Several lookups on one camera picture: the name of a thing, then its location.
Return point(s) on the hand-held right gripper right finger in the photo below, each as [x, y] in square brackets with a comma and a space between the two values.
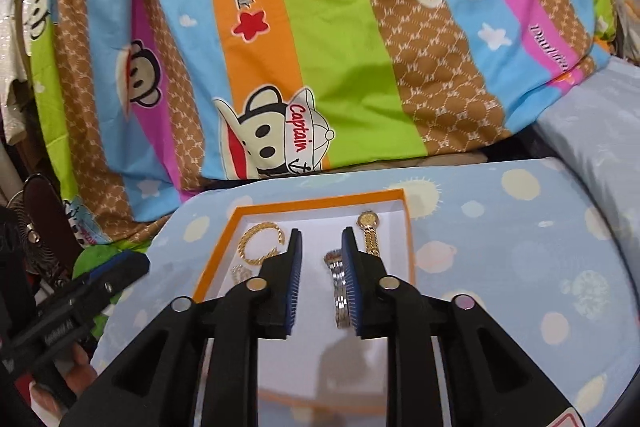
[351, 287]

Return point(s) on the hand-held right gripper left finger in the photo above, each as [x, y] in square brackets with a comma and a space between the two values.
[291, 287]

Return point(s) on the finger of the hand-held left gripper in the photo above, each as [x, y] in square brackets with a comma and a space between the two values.
[117, 263]

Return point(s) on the silver wristwatch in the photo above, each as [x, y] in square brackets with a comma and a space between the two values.
[336, 287]

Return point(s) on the orange shallow box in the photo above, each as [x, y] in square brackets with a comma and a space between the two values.
[315, 227]

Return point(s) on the person's left hand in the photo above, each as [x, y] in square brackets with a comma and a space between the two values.
[83, 367]

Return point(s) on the gold wristwatch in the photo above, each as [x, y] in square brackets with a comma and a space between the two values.
[370, 232]

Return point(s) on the black electric fan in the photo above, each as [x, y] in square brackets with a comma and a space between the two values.
[42, 242]

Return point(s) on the blue dotted bed sheet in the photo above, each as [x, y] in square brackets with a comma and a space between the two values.
[500, 232]

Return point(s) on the white sparkly garment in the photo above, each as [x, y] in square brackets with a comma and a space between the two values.
[12, 57]

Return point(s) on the striped monkey print blanket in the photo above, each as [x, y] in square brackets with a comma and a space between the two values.
[350, 32]

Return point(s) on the light blue quilt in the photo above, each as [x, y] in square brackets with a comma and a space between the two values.
[595, 127]

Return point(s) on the grey floral cloth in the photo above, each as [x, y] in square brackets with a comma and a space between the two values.
[627, 12]

